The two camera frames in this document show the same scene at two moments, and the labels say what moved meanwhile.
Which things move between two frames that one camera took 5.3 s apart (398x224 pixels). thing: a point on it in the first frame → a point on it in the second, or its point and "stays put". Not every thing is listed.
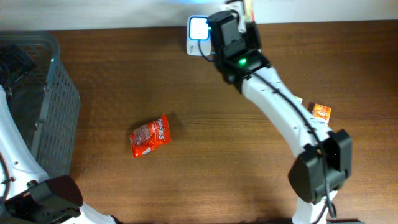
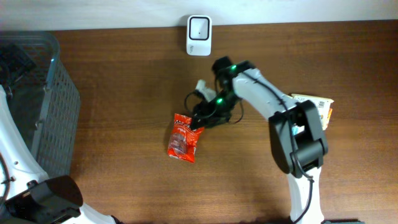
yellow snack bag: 249,10 → 323,104
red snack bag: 149,136 → 183,139
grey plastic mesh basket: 46,101 stays put
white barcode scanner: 198,30 stays put
